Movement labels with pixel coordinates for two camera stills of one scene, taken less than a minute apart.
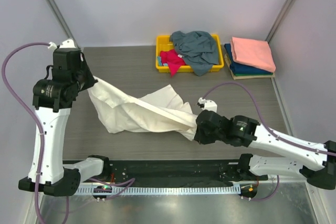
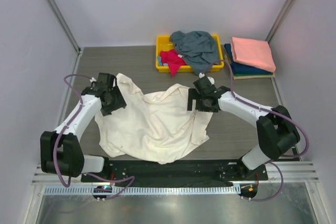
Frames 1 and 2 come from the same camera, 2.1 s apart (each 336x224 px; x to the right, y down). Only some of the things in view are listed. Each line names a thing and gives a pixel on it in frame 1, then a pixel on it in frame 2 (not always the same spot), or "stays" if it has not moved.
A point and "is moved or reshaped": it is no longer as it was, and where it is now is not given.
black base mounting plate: (176, 171) stays
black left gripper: (90, 80) to (119, 102)
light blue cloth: (159, 61) stays
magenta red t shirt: (173, 60) stays
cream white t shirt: (160, 110) is moved or reshaped
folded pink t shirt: (254, 53) stays
